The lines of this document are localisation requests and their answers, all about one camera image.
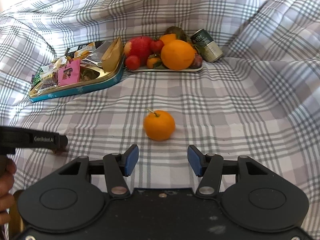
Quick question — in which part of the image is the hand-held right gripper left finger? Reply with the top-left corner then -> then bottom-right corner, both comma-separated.
57,144 -> 139,195

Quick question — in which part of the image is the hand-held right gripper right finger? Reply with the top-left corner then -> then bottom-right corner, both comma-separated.
187,144 -> 269,196

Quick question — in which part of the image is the orange with stem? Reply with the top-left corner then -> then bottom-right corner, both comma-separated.
143,108 -> 176,141

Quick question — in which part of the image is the gold tin tray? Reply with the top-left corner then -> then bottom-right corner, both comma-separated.
7,189 -> 25,240

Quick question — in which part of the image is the person's left hand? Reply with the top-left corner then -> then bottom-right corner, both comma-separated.
0,158 -> 17,227

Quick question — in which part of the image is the teal tin of snacks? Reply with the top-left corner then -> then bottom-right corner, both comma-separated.
29,36 -> 125,103

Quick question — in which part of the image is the green snack packet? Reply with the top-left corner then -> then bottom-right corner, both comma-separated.
31,71 -> 42,85

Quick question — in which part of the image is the pink snack packet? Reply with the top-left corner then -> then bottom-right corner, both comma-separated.
57,59 -> 81,87

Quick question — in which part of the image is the grey plaid bed sheet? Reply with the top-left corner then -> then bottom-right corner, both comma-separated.
0,0 -> 320,230

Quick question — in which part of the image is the black snack packet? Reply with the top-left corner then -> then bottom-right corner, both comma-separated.
65,41 -> 103,57

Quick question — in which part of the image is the silver foil packet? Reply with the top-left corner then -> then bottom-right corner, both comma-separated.
81,41 -> 113,67

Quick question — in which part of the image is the small red tomato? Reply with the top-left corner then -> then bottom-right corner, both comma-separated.
125,55 -> 141,70
150,39 -> 165,53

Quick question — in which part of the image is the tan paper snack bag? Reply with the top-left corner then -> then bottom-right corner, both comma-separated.
101,36 -> 124,72

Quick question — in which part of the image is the small mandarin with leaves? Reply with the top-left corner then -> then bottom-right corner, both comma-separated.
146,57 -> 162,69

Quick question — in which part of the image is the large orange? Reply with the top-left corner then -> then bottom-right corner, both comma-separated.
161,40 -> 195,70

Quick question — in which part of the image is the red apple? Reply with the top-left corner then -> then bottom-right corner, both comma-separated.
124,36 -> 153,65

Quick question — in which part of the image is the green drink can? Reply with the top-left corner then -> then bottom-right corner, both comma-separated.
190,29 -> 223,62

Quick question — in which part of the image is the dark green leafy fruit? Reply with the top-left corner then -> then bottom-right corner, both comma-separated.
164,26 -> 192,46

